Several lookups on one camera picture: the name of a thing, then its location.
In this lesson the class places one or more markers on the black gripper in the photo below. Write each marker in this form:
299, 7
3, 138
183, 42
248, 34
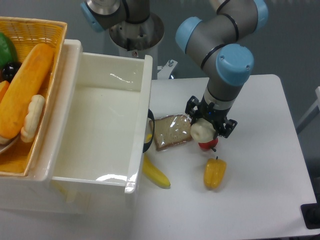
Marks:
207, 111

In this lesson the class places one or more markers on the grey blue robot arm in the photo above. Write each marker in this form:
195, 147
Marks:
212, 45

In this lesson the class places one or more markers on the upper white drawer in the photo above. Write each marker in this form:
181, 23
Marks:
103, 140

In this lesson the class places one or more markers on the white drawer cabinet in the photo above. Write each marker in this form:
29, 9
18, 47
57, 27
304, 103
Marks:
36, 207

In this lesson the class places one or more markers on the red apple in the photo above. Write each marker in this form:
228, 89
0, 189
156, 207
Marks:
210, 145

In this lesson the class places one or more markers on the wrapped bread slice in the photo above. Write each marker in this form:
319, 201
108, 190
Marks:
170, 131

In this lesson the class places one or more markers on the yellow bell pepper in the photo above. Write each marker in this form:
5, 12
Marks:
214, 172

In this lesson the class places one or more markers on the yellow banana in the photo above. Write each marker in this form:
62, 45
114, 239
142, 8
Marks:
154, 174

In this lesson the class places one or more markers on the black device at edge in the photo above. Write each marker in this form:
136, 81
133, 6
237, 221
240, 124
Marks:
311, 215

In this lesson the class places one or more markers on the cream peanut shaped toy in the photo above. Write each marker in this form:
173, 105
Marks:
31, 121

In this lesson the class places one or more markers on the orange baguette loaf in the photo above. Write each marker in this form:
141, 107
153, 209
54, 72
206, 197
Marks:
25, 84

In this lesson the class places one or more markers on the yellow wicker basket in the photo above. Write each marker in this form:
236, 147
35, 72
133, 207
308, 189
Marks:
16, 157

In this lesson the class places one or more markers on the black grapes toy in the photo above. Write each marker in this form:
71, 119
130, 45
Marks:
9, 70

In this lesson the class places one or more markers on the orange food piece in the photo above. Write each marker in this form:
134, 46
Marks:
4, 85

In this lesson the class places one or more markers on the green vegetable toy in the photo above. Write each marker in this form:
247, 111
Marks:
8, 51

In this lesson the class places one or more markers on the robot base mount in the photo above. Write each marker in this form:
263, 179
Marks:
141, 39

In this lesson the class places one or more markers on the white frame at right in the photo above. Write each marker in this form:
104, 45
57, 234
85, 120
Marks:
310, 114

